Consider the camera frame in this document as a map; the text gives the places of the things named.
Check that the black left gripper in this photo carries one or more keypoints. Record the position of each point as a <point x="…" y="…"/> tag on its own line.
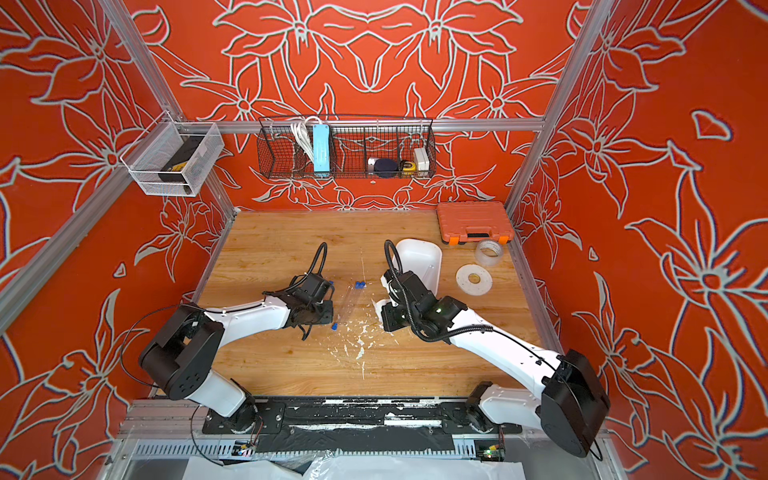
<point x="329" y="307"/>

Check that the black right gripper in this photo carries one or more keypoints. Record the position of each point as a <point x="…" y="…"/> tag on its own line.
<point x="387" y="318"/>

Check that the white wipe tissue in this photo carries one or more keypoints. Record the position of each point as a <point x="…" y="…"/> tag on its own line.
<point x="378" y="307"/>

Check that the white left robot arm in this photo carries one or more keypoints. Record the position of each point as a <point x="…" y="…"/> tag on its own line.
<point x="180" y="357"/>

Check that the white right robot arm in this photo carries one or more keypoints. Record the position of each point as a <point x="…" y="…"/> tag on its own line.
<point x="561" y="396"/>

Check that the white plastic tray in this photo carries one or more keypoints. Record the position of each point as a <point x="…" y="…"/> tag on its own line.
<point x="423" y="258"/>

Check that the white flat tape disc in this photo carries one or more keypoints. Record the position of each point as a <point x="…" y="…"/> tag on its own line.
<point x="474" y="280"/>

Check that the clear tape roll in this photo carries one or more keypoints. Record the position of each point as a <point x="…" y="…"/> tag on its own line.
<point x="489" y="253"/>

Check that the orange tool case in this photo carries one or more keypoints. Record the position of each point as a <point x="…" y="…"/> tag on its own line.
<point x="474" y="221"/>

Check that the light blue box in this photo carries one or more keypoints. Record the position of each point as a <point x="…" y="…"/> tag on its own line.
<point x="321" y="150"/>

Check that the dark round object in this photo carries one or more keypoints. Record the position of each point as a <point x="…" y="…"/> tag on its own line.
<point x="386" y="168"/>

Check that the white small box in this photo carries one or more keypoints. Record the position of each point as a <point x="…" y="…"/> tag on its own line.
<point x="422" y="161"/>

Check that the black yellow item in box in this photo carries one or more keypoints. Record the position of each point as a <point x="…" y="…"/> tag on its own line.
<point x="171" y="171"/>

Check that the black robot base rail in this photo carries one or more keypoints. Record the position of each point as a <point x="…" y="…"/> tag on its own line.
<point x="367" y="425"/>

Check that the black wire basket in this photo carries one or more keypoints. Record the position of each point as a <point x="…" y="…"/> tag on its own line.
<point x="285" y="145"/>

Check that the clear acrylic wall box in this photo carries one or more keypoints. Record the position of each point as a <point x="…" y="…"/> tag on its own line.
<point x="155" y="145"/>

